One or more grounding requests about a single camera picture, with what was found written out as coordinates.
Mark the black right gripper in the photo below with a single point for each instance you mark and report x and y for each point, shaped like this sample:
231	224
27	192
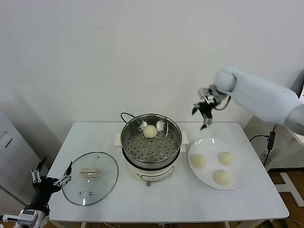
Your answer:
207	109

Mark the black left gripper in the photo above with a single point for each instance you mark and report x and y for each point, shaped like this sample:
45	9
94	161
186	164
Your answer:
46	185

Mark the white steamed baozi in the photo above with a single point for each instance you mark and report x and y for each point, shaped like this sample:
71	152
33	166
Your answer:
221	178
226	158
199	161
149	131

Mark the round glass pot lid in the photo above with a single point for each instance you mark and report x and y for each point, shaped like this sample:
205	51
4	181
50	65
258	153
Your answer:
99	185

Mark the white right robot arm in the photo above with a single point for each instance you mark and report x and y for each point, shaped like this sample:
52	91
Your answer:
261	92

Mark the perforated steel steamer basket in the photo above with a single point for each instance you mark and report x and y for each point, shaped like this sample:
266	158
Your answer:
152	149

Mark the large white plate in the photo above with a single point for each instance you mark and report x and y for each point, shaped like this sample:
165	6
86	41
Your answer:
209	147

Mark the white electric cooker base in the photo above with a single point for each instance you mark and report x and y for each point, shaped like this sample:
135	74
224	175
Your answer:
154	174

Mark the black laptop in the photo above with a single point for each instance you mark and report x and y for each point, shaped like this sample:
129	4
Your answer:
302	93

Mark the white side desk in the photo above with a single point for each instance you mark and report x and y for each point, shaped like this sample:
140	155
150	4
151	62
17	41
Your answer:
285	175

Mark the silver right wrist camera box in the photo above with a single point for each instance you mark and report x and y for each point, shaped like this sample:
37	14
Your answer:
205	92

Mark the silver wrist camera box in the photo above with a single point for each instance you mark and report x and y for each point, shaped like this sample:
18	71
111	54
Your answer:
28	215
205	92

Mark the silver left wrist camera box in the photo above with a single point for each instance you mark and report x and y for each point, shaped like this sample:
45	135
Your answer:
28	215

